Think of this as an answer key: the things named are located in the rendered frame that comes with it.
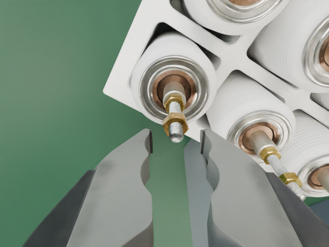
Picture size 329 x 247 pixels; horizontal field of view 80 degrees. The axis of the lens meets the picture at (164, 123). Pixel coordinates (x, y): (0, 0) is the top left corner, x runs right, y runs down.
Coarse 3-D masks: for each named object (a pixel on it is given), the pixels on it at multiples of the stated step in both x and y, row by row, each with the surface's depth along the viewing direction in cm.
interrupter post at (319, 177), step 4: (320, 172) 26; (324, 172) 26; (328, 172) 26; (320, 176) 26; (324, 176) 26; (328, 176) 25; (320, 180) 26; (324, 180) 25; (328, 180) 25; (324, 184) 25; (328, 184) 25; (328, 188) 25; (328, 192) 25
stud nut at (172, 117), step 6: (168, 114) 15; (174, 114) 14; (180, 114) 15; (168, 120) 14; (174, 120) 14; (180, 120) 14; (186, 120) 15; (168, 126) 14; (186, 126) 14; (168, 132) 15
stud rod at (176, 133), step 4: (172, 104) 17; (176, 104) 17; (172, 108) 16; (176, 108) 16; (180, 108) 17; (176, 112) 16; (180, 112) 16; (172, 124) 14; (176, 124) 14; (180, 124) 14; (172, 128) 14; (176, 128) 13; (180, 128) 14; (172, 132) 13; (176, 132) 13; (180, 132) 13; (172, 136) 13; (176, 136) 13; (180, 136) 13; (172, 140) 13; (176, 140) 13; (180, 140) 13
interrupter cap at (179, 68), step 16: (160, 64) 20; (176, 64) 20; (192, 64) 20; (144, 80) 21; (160, 80) 21; (176, 80) 21; (192, 80) 20; (208, 80) 20; (144, 96) 21; (160, 96) 22; (192, 96) 21; (208, 96) 21; (160, 112) 22; (192, 112) 22
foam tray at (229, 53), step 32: (160, 0) 23; (128, 32) 25; (160, 32) 35; (192, 32) 25; (256, 32) 25; (128, 64) 27; (224, 64) 27; (256, 64) 27; (128, 96) 29; (288, 96) 29; (192, 128) 32
